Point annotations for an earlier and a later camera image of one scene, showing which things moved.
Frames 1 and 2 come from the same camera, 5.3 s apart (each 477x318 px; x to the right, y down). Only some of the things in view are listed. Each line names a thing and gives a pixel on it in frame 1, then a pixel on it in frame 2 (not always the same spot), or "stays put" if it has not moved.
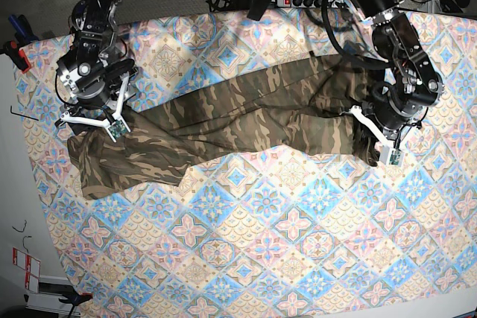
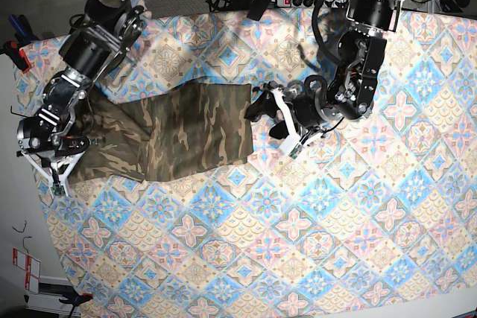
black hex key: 22,115 stays put
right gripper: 378,106 -> 309,104
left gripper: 94,91 -> 35,135
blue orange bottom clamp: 77,299 stays put
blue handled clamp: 24,33 stays put
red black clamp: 12,49 stays put
